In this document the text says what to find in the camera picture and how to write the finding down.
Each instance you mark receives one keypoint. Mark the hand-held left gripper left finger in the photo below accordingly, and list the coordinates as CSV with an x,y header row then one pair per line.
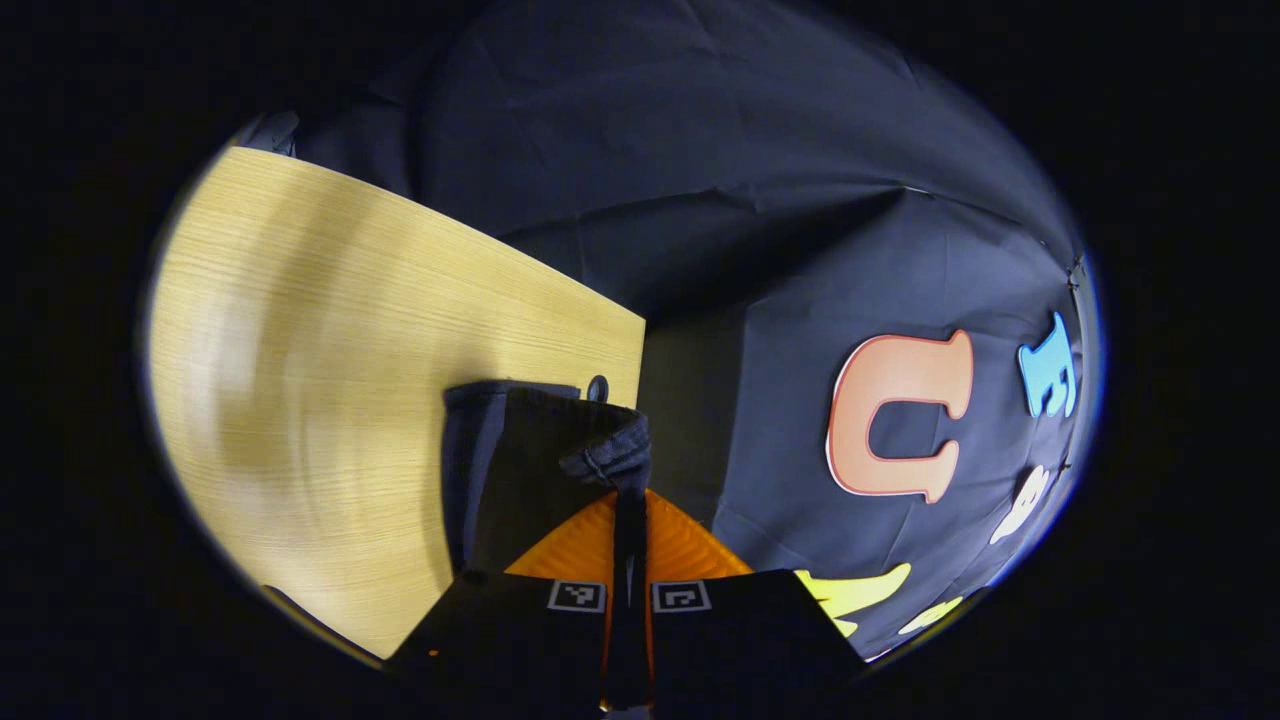
x,y
520,630

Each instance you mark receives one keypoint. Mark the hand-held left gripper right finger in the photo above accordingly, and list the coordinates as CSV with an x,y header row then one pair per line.
x,y
740,630

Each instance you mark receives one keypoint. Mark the black jeans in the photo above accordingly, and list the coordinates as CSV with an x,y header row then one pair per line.
x,y
530,460

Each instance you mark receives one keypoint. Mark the black backdrop cloth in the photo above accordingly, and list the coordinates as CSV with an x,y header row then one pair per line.
x,y
760,200

